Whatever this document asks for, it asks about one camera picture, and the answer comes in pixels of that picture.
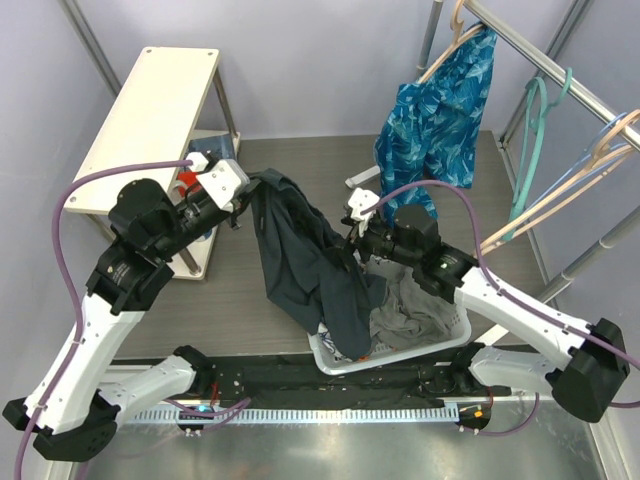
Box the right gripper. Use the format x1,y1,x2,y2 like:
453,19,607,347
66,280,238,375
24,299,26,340
323,211,419,274

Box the dark navy shorts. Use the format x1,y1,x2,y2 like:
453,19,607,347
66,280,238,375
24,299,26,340
250,169,386,360

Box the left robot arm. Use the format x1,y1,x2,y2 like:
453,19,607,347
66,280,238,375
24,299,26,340
2,153,250,463

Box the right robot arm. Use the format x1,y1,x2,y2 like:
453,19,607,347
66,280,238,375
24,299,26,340
343,200,630,423

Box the blue floral shorts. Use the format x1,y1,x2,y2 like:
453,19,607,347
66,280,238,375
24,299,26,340
374,24,497,196

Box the teal plastic hanger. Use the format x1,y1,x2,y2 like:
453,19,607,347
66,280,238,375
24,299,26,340
509,68,573,221

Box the beige wooden hanger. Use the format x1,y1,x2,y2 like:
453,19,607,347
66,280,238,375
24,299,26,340
416,0,486,84

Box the light blue hanger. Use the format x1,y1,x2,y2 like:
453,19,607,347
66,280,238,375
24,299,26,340
520,112,629,216

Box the red box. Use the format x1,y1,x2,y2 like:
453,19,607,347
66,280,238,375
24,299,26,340
176,170,200,196

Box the blue book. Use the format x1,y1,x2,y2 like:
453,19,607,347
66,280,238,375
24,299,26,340
187,134,237,159

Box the grey cloth in basket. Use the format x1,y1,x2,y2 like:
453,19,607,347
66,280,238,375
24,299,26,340
367,260,456,350

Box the white side shelf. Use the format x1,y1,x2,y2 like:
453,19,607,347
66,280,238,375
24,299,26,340
64,46,241,281

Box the patterned white cloth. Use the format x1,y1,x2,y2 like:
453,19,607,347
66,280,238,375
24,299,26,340
316,323,354,363

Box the white laundry basket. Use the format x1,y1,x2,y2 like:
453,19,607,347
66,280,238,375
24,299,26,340
305,252,473,377

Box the metal clothes rack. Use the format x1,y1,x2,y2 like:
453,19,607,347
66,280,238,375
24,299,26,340
344,0,640,346

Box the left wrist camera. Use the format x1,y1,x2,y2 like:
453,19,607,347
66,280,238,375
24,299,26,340
186,152,250,213

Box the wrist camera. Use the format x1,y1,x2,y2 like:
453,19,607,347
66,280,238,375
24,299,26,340
186,152,250,213
346,187,380,222

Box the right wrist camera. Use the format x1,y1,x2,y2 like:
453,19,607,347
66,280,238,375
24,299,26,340
346,187,380,222

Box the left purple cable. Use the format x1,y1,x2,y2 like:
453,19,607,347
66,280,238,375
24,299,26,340
14,158,196,480

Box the purple cable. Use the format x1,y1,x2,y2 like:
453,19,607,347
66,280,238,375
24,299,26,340
14,158,196,480
374,179,640,409

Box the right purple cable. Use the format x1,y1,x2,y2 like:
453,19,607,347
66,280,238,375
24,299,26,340
374,179,640,409

